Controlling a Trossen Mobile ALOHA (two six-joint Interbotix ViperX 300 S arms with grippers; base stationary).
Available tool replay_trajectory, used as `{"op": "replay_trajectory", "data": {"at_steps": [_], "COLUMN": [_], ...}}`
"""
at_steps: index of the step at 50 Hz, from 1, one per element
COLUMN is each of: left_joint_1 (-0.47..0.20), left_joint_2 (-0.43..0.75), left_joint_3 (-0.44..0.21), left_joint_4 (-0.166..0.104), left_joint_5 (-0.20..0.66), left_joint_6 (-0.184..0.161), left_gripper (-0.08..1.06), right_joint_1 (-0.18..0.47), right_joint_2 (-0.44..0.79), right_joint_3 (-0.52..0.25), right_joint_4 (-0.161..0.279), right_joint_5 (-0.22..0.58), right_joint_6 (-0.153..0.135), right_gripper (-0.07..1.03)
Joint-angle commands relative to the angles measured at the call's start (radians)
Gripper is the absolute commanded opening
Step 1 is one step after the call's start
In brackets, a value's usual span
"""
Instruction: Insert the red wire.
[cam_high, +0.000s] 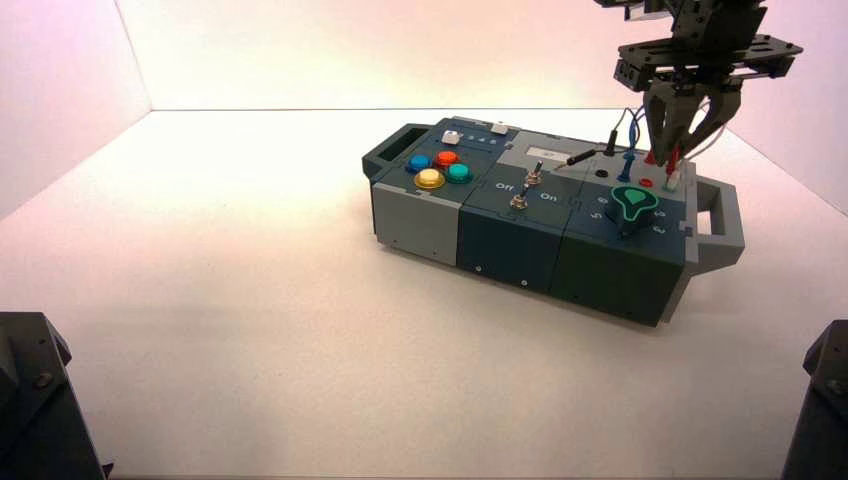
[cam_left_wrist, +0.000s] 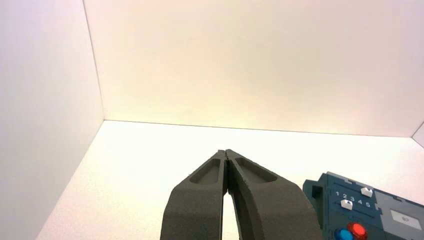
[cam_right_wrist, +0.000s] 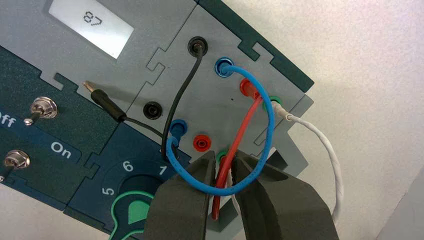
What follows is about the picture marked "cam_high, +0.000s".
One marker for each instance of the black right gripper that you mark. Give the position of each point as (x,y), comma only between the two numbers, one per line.
(715,56)

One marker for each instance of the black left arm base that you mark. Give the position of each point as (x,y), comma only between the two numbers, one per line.
(33,411)

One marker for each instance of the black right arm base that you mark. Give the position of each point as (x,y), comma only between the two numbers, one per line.
(821,424)

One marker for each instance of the green black rotary knob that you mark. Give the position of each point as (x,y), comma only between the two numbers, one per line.
(632,210)

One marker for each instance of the white display window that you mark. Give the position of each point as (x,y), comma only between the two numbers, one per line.
(550,153)

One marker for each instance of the white slider knob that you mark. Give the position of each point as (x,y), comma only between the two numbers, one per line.
(500,128)
(451,138)

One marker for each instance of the blue grey control box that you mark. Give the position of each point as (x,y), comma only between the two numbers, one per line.
(510,245)

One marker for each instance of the teal push button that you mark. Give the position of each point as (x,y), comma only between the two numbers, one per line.
(458,173)

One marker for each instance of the red push button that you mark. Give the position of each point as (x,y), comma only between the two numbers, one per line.
(446,159)

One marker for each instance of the yellow push button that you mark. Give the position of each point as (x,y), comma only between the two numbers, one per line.
(430,179)

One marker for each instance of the blue push button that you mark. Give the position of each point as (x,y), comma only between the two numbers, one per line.
(419,163)

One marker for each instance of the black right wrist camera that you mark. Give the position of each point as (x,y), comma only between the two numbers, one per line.
(636,5)

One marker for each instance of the metal toggle switch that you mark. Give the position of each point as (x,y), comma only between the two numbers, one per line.
(535,175)
(520,200)

